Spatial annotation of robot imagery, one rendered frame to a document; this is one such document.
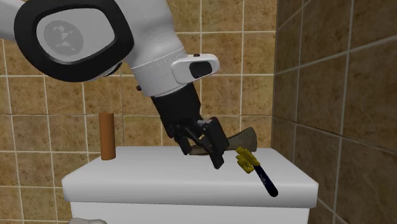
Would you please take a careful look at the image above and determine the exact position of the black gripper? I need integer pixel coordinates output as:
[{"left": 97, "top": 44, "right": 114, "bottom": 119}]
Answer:
[{"left": 150, "top": 82, "right": 230, "bottom": 170}]

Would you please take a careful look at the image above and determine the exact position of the grey brown flared tool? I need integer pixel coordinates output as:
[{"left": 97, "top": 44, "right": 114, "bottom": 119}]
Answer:
[{"left": 188, "top": 126, "right": 258, "bottom": 156}]

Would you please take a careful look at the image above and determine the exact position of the brown cylinder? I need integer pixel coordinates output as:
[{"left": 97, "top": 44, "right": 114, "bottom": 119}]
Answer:
[{"left": 98, "top": 112, "right": 117, "bottom": 161}]

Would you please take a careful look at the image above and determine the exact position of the yellow tool with blue handle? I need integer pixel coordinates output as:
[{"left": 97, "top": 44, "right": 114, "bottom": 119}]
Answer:
[{"left": 234, "top": 146, "right": 279, "bottom": 198}]

